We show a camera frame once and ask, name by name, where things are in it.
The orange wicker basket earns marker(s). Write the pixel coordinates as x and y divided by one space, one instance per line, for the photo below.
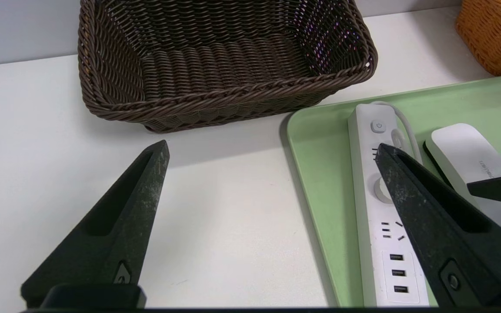
498 39

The white oblong case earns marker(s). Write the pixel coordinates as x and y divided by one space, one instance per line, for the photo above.
463 152

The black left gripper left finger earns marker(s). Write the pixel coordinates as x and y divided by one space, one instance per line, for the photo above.
115 230

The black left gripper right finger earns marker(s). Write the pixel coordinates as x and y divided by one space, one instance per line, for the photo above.
433 226

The light green plastic tray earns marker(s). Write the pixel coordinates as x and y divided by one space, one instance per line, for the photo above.
320 152

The dark brown wicker basket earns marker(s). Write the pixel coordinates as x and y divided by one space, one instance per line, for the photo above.
215 65

